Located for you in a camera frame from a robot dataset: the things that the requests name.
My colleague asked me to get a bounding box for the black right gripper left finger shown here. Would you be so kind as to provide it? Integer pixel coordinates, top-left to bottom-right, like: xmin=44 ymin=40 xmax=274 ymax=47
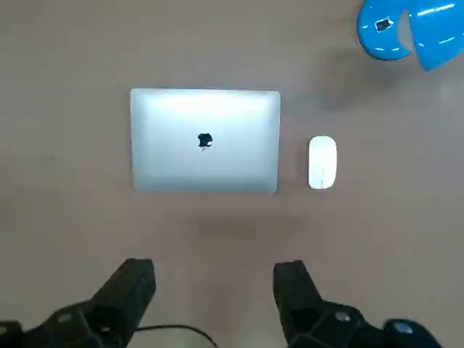
xmin=0 ymin=257 xmax=157 ymax=348

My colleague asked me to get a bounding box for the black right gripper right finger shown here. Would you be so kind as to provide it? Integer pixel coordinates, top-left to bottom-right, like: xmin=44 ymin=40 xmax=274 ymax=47
xmin=272 ymin=259 xmax=444 ymax=348

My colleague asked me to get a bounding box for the white computer mouse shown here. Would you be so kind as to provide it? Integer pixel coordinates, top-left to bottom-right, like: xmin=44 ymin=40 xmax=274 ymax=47
xmin=307 ymin=135 xmax=338 ymax=190

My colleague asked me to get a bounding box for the silver MacBook laptop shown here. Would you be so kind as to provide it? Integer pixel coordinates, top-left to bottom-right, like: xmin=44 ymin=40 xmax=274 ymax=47
xmin=129 ymin=87 xmax=281 ymax=194

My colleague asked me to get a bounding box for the blue plastic open case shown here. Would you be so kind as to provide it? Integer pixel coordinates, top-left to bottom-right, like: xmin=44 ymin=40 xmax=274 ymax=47
xmin=356 ymin=0 xmax=464 ymax=72

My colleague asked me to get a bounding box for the thin black cable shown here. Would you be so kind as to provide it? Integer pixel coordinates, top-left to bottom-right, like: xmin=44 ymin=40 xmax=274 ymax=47
xmin=134 ymin=324 xmax=218 ymax=348

